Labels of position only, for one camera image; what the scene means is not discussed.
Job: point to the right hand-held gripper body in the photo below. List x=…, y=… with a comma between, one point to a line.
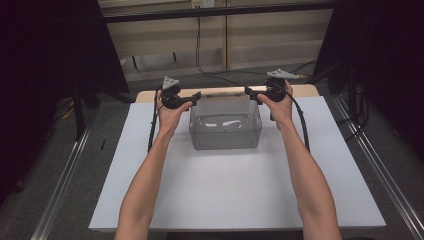
x=276, y=88

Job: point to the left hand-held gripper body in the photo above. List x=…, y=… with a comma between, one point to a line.
x=171, y=96

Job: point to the clear grey plastic storage box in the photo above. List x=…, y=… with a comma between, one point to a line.
x=226, y=140

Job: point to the person's left hand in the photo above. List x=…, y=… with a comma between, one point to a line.
x=170, y=118

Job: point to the person's right hand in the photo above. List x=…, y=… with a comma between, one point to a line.
x=281, y=111

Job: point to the wooden table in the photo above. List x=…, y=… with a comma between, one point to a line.
x=301, y=90

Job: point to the black horizontal bar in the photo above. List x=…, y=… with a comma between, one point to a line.
x=216, y=12

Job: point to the black stand leg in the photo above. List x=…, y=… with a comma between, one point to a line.
x=78, y=113

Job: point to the white table board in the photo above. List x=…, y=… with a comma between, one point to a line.
x=226, y=186

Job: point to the black curtain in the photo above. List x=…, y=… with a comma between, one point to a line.
x=43, y=66
x=386, y=50

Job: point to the metal floor rail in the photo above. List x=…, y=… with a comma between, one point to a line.
x=63, y=180
x=383, y=166

